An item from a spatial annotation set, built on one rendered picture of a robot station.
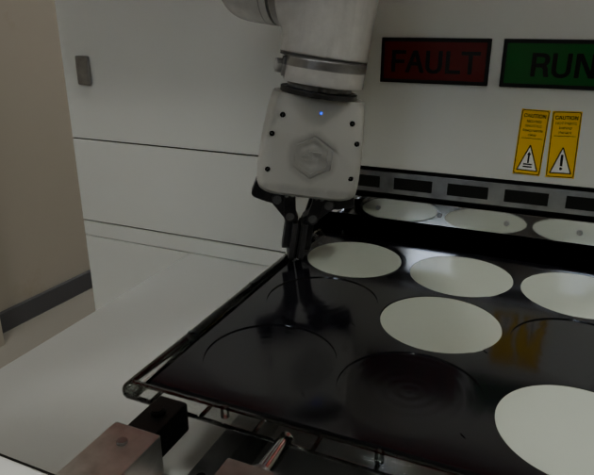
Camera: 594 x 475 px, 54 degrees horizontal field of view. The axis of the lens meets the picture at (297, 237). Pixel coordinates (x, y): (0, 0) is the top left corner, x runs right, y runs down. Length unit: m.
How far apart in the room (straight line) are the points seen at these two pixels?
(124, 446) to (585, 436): 0.28
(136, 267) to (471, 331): 0.59
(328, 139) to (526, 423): 0.31
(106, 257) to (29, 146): 1.58
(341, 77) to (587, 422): 0.34
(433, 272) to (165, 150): 0.43
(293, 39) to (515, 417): 0.36
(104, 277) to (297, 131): 0.53
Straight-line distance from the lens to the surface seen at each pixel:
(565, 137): 0.68
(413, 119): 0.70
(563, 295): 0.61
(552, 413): 0.44
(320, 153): 0.57
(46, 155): 2.59
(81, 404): 0.58
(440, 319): 0.53
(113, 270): 0.99
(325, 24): 0.55
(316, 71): 0.55
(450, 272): 0.62
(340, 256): 0.64
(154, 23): 0.84
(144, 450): 0.37
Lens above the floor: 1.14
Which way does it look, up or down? 20 degrees down
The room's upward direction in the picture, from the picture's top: straight up
